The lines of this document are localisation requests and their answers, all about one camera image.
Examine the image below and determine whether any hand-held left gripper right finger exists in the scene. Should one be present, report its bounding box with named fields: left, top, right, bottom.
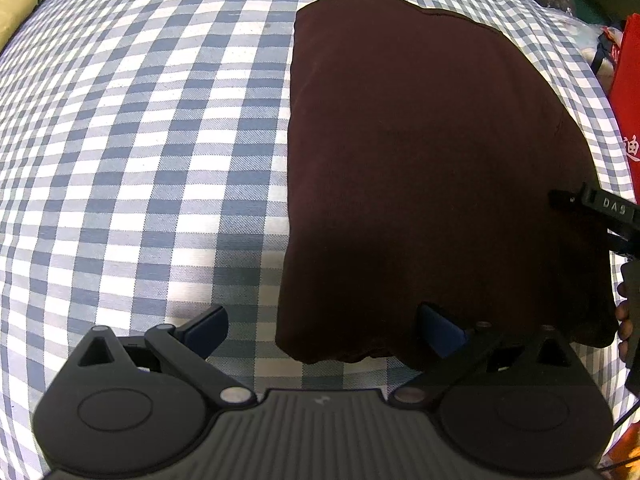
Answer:
left=389, top=302, right=583, bottom=406

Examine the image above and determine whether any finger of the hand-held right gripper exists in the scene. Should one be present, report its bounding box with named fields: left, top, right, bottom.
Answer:
left=549, top=182, right=640, bottom=222
left=606, top=227, right=640, bottom=261

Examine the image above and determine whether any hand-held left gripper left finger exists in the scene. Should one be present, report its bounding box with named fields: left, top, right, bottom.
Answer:
left=62, top=305, right=257, bottom=406

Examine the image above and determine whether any dark maroon printed sweater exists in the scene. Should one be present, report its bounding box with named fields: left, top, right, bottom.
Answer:
left=275, top=0, right=621, bottom=366

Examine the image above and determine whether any person's right hand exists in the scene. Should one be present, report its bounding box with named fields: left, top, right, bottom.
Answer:
left=615, top=282, right=631, bottom=333

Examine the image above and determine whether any red bag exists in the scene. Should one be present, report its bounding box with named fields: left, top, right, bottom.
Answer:
left=590, top=15, right=640, bottom=181

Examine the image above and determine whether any clear plastic bag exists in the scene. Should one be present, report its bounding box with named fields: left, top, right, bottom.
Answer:
left=525, top=0, right=616, bottom=81

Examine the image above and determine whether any blue white checkered bed sheet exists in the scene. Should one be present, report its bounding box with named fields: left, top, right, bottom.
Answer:
left=0, top=0, right=640, bottom=466

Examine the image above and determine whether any black cable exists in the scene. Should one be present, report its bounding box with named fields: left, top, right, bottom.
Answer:
left=602, top=400, right=640, bottom=472

